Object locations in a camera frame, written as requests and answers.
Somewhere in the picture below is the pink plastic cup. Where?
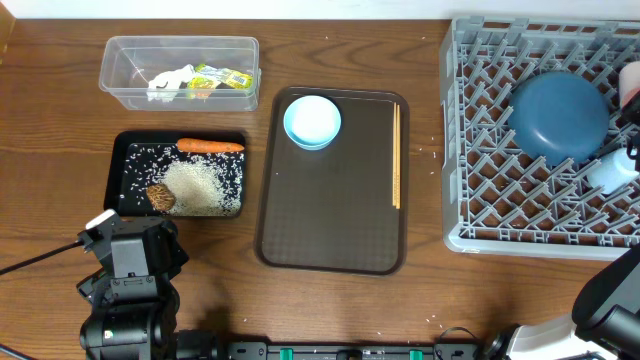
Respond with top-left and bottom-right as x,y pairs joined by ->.
618,61 -> 640,108

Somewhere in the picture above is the light blue plastic cup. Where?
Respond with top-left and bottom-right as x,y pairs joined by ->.
587,148 -> 639,194

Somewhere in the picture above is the brown food scrap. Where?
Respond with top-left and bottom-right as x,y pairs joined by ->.
146,184 -> 176,212

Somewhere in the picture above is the dark blue plate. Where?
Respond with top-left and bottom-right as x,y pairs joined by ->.
508,72 -> 609,166

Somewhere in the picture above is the white rice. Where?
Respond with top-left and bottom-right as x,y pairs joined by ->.
109,143 -> 245,217

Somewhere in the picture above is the orange carrot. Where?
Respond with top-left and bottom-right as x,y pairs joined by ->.
176,138 -> 244,153

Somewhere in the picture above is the white tissue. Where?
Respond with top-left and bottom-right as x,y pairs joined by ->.
146,64 -> 196,103

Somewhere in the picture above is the yellow green snack wrapper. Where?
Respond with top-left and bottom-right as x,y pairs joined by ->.
186,64 -> 253,99

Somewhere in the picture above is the light blue bowl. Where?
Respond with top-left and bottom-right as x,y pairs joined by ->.
283,95 -> 342,151

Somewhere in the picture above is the wooden chopstick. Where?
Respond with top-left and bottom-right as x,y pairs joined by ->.
392,103 -> 400,209
394,103 -> 401,209

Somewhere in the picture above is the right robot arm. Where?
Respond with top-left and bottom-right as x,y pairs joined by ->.
478,86 -> 639,359

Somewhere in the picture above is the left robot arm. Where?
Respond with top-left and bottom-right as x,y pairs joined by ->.
76,210 -> 226,360

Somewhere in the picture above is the grey dishwasher rack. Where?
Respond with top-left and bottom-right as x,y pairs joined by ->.
440,16 -> 639,261

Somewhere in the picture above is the black plastic tray bin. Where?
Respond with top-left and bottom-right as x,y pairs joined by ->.
104,130 -> 246,209

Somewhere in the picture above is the brown serving tray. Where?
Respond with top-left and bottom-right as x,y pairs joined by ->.
255,86 -> 410,276

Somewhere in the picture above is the clear plastic bin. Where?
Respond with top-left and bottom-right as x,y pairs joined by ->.
99,36 -> 261,112

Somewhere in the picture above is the left black cable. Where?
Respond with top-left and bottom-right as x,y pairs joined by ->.
0,239 -> 86,360

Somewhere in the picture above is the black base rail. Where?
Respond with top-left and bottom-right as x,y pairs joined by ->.
174,329 -> 481,360

